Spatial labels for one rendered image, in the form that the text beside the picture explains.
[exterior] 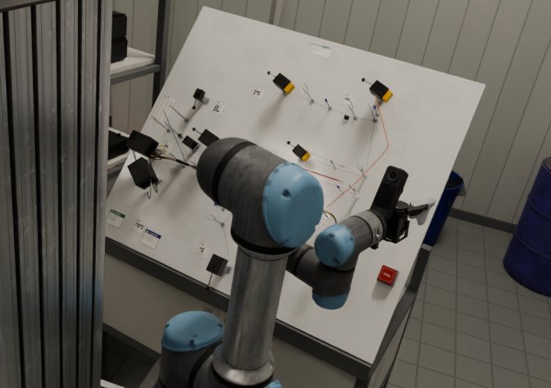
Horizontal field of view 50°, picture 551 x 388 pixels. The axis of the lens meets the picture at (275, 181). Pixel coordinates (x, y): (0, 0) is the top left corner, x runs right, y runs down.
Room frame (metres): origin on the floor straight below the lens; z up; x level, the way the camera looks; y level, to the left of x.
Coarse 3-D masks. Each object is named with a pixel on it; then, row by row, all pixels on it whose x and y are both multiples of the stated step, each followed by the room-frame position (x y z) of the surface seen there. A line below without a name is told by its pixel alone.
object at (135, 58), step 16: (160, 0) 2.36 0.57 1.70; (160, 16) 2.36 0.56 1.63; (160, 32) 2.35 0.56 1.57; (128, 48) 2.43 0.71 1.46; (160, 48) 2.35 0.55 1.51; (112, 64) 2.19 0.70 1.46; (128, 64) 2.23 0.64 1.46; (144, 64) 2.31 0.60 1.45; (160, 64) 2.35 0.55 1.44; (112, 80) 2.09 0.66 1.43; (160, 80) 2.35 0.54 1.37; (112, 160) 2.17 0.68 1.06; (112, 176) 2.11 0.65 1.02
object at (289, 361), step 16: (224, 320) 1.71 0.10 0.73; (272, 336) 1.63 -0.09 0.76; (272, 352) 1.63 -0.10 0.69; (288, 352) 1.61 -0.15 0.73; (304, 352) 1.58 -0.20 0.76; (288, 368) 1.60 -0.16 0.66; (304, 368) 1.58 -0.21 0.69; (320, 368) 1.55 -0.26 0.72; (336, 368) 1.53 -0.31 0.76; (288, 384) 1.59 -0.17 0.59; (304, 384) 1.57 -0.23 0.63; (320, 384) 1.55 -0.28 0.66; (336, 384) 1.53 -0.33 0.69; (352, 384) 1.51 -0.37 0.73
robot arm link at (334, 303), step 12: (312, 252) 1.07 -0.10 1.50; (300, 264) 1.05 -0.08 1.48; (312, 264) 1.04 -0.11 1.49; (324, 264) 1.01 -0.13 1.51; (300, 276) 1.04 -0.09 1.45; (312, 276) 1.02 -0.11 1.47; (324, 276) 1.01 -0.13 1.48; (336, 276) 1.00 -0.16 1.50; (348, 276) 1.01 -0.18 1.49; (312, 288) 1.03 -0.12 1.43; (324, 288) 1.00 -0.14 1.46; (336, 288) 1.00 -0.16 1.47; (348, 288) 1.02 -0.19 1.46; (324, 300) 1.00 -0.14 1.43; (336, 300) 1.00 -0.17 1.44
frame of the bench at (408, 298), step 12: (408, 288) 2.01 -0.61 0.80; (408, 300) 1.93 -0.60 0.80; (396, 312) 1.84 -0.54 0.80; (396, 324) 1.77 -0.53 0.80; (120, 336) 1.90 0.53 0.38; (144, 348) 1.85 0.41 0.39; (384, 348) 1.63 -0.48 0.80; (372, 372) 1.52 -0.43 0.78; (360, 384) 1.49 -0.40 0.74; (384, 384) 1.91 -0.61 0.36
